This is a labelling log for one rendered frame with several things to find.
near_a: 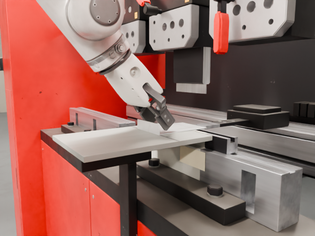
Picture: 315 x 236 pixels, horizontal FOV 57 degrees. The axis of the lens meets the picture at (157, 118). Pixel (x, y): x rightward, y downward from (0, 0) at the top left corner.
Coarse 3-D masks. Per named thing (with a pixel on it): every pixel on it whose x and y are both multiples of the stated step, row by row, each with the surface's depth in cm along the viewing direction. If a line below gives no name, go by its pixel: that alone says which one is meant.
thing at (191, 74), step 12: (192, 48) 61; (204, 48) 58; (180, 60) 64; (192, 60) 61; (204, 60) 59; (180, 72) 65; (192, 72) 61; (204, 72) 59; (180, 84) 66; (192, 84) 63; (204, 84) 60
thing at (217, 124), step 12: (240, 108) 76; (252, 108) 73; (264, 108) 73; (276, 108) 74; (228, 120) 72; (240, 120) 72; (252, 120) 72; (264, 120) 70; (276, 120) 72; (288, 120) 76
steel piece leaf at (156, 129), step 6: (138, 120) 63; (138, 126) 63; (144, 126) 61; (150, 126) 59; (156, 126) 58; (174, 126) 65; (180, 126) 65; (186, 126) 65; (150, 132) 60; (156, 132) 58; (162, 132) 59; (168, 132) 59; (174, 132) 59
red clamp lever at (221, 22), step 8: (216, 0) 44; (224, 0) 45; (232, 0) 46; (224, 8) 45; (216, 16) 45; (224, 16) 45; (216, 24) 45; (224, 24) 45; (216, 32) 45; (224, 32) 45; (216, 40) 45; (224, 40) 45; (216, 48) 46; (224, 48) 46
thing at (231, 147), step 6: (210, 132) 61; (216, 132) 60; (216, 138) 56; (222, 138) 55; (228, 138) 55; (234, 138) 55; (210, 144) 58; (216, 144) 57; (222, 144) 55; (228, 144) 54; (234, 144) 55; (216, 150) 57; (222, 150) 55; (228, 150) 55; (234, 150) 56
